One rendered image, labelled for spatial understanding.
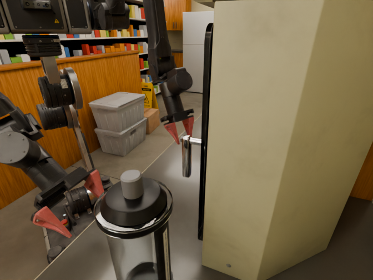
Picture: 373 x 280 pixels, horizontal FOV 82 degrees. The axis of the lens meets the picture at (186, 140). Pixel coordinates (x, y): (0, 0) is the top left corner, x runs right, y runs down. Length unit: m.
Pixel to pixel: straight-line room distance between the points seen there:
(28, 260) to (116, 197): 1.69
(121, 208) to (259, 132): 0.20
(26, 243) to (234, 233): 1.83
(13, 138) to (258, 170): 0.41
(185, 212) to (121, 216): 0.35
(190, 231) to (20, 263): 1.56
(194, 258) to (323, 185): 0.30
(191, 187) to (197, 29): 4.95
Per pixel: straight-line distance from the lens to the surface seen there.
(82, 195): 1.65
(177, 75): 0.64
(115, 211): 0.30
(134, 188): 0.29
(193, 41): 5.50
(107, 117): 2.65
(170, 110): 0.70
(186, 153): 0.40
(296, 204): 0.41
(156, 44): 0.71
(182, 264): 0.52
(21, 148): 0.47
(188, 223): 0.59
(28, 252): 2.03
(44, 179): 0.52
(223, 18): 0.29
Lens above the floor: 1.38
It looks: 26 degrees down
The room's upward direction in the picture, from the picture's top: straight up
